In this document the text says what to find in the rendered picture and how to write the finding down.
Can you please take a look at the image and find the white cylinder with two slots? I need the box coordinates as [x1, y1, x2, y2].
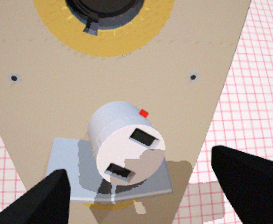
[88, 101, 165, 185]

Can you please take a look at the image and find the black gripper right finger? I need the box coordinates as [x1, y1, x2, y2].
[210, 145, 273, 224]

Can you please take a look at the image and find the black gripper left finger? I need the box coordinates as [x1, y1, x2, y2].
[0, 169, 71, 224]

